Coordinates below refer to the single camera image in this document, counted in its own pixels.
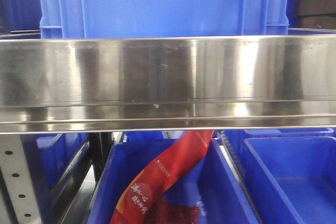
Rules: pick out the blue bin centre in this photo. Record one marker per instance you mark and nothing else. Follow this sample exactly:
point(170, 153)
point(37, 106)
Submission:
point(211, 186)

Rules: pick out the blue bin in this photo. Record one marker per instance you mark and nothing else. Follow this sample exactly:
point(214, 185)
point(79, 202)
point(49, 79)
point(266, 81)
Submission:
point(292, 180)
point(56, 162)
point(211, 186)

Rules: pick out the blue bin left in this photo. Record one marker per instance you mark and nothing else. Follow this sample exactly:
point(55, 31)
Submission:
point(56, 162)

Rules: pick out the blue bin right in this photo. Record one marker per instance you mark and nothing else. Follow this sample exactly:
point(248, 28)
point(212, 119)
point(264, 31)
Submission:
point(292, 180)

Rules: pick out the red snack package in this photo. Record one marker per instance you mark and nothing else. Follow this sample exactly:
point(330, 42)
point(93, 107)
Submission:
point(159, 175)

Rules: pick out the large blue plastic crate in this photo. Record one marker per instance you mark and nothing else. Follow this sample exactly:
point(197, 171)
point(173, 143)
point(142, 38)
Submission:
point(161, 18)

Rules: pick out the stainless steel rail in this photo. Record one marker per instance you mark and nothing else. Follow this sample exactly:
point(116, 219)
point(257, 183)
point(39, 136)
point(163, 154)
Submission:
point(96, 85)

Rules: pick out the perforated metal post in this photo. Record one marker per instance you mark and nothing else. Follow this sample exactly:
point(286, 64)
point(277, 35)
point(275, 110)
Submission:
point(18, 180)

